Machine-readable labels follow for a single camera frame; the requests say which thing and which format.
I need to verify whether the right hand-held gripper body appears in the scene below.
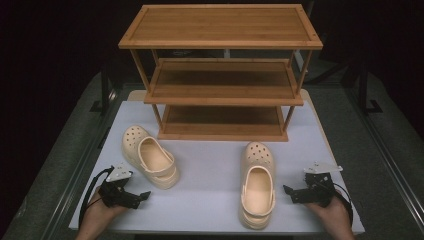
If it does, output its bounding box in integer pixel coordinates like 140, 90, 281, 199
294, 161, 344, 208

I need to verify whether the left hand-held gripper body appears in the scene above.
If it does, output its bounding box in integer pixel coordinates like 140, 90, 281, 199
98, 162, 142, 210

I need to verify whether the cream foam clog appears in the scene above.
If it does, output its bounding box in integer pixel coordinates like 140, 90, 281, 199
238, 141, 277, 231
121, 124, 181, 190

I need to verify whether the three-tier wooden shoe rack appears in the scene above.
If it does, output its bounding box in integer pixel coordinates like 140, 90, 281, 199
117, 3, 324, 143

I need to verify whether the person's left hand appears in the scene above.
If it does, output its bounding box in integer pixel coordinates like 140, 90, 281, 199
83, 189, 130, 232

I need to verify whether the person's right hand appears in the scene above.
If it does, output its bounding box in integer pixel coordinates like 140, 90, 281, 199
304, 190, 352, 232

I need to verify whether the black metal stand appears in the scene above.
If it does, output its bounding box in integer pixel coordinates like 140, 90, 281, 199
356, 64, 384, 116
89, 61, 113, 115

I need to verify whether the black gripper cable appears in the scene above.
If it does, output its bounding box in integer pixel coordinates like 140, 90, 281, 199
331, 181, 354, 228
78, 165, 115, 228

